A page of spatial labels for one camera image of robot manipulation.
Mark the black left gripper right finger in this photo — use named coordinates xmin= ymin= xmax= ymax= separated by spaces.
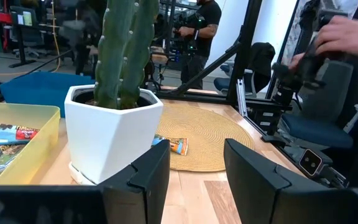
xmin=223 ymin=138 xmax=358 ymax=224

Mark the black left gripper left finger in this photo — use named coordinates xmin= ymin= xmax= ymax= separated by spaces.
xmin=0 ymin=139 xmax=171 ymax=224

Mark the blue red granola bar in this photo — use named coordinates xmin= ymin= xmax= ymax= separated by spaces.
xmin=0 ymin=123 xmax=40 ymax=146

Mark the orange green granola bar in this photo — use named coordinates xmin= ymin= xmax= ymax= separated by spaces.
xmin=152 ymin=134 xmax=189 ymax=156

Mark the grey office chair blue seat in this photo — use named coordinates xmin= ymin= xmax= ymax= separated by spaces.
xmin=280 ymin=58 xmax=358 ymax=150

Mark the white faceted plant pot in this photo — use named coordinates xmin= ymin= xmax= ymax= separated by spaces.
xmin=64 ymin=84 xmax=164 ymax=187

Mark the yellow plastic bin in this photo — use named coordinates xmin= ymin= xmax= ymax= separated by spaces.
xmin=0 ymin=101 xmax=61 ymax=187

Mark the person's hand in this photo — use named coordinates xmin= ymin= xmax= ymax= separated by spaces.
xmin=287 ymin=52 xmax=307 ymax=72
xmin=314 ymin=15 xmax=358 ymax=60

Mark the office chair with black jacket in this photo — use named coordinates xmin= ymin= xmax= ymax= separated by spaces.
xmin=213 ymin=42 xmax=276 ymax=99

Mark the green cactus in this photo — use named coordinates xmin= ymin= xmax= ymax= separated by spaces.
xmin=92 ymin=0 xmax=160 ymax=110

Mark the wooden workbench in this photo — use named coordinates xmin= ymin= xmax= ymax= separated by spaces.
xmin=149 ymin=46 xmax=167 ymax=65

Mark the blue plastic bin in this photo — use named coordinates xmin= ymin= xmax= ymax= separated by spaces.
xmin=0 ymin=71 xmax=96 ymax=118

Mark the printed white cloth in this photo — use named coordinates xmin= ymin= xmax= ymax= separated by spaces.
xmin=283 ymin=0 xmax=310 ymax=63

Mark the person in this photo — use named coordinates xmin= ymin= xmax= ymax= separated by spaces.
xmin=174 ymin=0 xmax=223 ymax=91

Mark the black standing desk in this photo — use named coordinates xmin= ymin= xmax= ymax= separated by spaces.
xmin=8 ymin=6 xmax=45 ymax=68

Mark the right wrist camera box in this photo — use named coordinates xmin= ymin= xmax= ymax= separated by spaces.
xmin=297 ymin=148 xmax=323 ymax=179

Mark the black aluminium rig frame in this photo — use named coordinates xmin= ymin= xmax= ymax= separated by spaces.
xmin=154 ymin=0 xmax=295 ymax=125

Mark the black camera rig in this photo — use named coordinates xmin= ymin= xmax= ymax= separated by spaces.
xmin=166 ymin=12 xmax=204 ymax=63

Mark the yellow hanging cable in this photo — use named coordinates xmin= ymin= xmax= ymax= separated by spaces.
xmin=50 ymin=0 xmax=62 ymax=74

